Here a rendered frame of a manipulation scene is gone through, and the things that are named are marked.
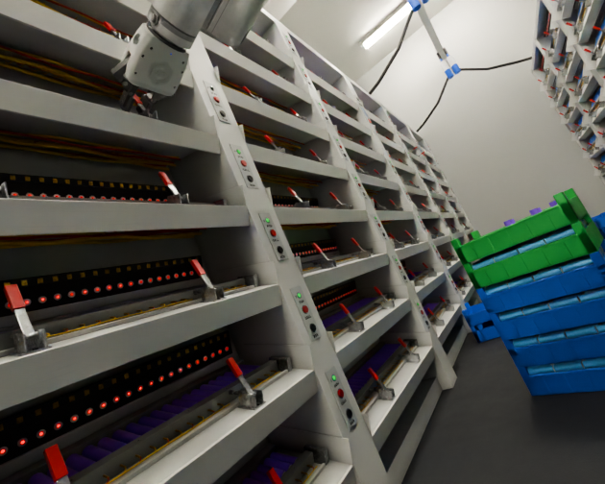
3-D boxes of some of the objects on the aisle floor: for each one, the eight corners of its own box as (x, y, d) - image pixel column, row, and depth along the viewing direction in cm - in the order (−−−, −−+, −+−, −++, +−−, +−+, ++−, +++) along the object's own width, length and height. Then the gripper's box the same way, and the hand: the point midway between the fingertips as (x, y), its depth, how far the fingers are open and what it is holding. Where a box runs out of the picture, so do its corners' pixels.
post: (404, 514, 69) (148, -84, 101) (390, 552, 61) (117, -109, 93) (329, 514, 80) (119, -28, 112) (309, 546, 72) (88, -46, 104)
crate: (673, 349, 86) (655, 320, 87) (681, 385, 71) (659, 350, 73) (544, 365, 106) (532, 342, 108) (531, 396, 92) (517, 368, 94)
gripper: (196, 38, 69) (159, 110, 78) (117, -5, 55) (83, 88, 64) (213, 60, 67) (173, 132, 75) (135, 21, 53) (97, 113, 62)
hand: (135, 104), depth 69 cm, fingers open, 3 cm apart
